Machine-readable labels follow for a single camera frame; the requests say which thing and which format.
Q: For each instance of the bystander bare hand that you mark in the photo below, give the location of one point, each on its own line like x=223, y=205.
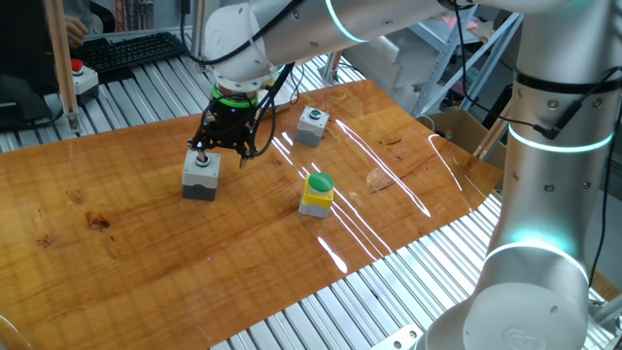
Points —
x=75, y=31

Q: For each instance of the cardboard box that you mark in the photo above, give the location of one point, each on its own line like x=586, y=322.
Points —
x=466, y=131

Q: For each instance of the black keyboard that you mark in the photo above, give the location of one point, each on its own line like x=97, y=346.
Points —
x=131, y=51

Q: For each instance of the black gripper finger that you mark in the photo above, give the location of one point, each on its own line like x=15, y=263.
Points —
x=200, y=148
x=249, y=150

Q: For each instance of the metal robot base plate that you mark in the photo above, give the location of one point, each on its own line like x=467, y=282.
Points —
x=398, y=340

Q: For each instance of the white foam blocks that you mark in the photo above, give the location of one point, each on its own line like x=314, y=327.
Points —
x=384, y=65

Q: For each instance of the yellow box green mushroom button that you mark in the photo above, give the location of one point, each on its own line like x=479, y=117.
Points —
x=316, y=199

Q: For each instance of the grey metal shelf rack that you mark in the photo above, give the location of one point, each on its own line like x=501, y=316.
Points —
x=449, y=58

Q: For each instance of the grey box red button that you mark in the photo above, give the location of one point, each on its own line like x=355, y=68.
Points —
x=199, y=182

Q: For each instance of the wooden pole with bracket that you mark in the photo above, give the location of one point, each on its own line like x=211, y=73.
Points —
x=63, y=63

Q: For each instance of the grey box small green button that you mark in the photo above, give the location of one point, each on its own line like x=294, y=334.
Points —
x=311, y=133

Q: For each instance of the red emergency stop box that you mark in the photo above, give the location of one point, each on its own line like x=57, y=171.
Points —
x=87, y=80

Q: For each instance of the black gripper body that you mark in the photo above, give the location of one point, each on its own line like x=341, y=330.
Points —
x=232, y=124

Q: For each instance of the upright aluminium post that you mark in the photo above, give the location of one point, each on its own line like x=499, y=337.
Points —
x=198, y=44

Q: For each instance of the glossy wood-grain mat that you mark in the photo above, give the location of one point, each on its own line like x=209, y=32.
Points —
x=146, y=253

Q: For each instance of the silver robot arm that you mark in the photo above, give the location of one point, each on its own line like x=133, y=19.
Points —
x=544, y=194

